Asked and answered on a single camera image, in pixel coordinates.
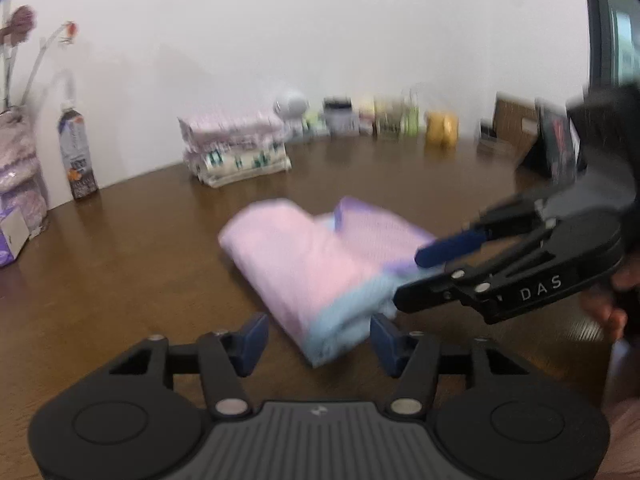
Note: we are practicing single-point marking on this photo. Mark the black small device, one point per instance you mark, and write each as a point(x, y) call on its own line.
point(487, 130)

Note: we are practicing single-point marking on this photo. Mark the pink blue mesh vest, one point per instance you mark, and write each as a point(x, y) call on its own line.
point(300, 260)

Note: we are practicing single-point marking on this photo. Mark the glass candle jar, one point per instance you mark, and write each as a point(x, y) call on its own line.
point(387, 120)

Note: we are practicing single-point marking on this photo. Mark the black tablet on stand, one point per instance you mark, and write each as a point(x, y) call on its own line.
point(555, 145)

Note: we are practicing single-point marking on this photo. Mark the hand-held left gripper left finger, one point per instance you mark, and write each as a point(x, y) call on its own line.
point(252, 342)

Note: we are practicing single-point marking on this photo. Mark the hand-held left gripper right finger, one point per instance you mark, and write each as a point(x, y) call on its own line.
point(387, 345)

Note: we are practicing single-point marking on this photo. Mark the cream green-flower folded cloth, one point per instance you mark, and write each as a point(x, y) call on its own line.
point(240, 165)

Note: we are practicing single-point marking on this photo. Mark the cardboard box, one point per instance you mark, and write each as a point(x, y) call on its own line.
point(510, 115)

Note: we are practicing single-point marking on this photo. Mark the purple textured vase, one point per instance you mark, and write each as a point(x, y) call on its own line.
point(20, 160)

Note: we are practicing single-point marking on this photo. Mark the yellow mug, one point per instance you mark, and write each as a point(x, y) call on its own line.
point(442, 127)

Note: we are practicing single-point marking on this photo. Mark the green spray bottle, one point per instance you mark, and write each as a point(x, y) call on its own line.
point(412, 120)

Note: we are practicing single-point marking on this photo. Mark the tea bottle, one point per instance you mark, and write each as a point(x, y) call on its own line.
point(77, 155)

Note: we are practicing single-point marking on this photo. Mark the black charger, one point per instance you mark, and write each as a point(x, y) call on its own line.
point(337, 102)

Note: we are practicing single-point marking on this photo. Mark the grey tin box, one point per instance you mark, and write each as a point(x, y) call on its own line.
point(340, 121)

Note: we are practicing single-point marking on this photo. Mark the person's right hand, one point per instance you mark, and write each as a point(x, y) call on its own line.
point(605, 310)

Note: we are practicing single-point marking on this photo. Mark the dark window frame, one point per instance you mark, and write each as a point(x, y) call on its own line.
point(600, 25)

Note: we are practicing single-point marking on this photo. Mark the purple tissue pack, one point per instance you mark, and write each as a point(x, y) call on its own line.
point(10, 235)

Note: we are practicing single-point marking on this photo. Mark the dried rose bouquet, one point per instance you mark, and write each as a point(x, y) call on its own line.
point(22, 20)

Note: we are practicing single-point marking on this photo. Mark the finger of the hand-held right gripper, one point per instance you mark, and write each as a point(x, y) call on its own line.
point(425, 295)
point(450, 250)

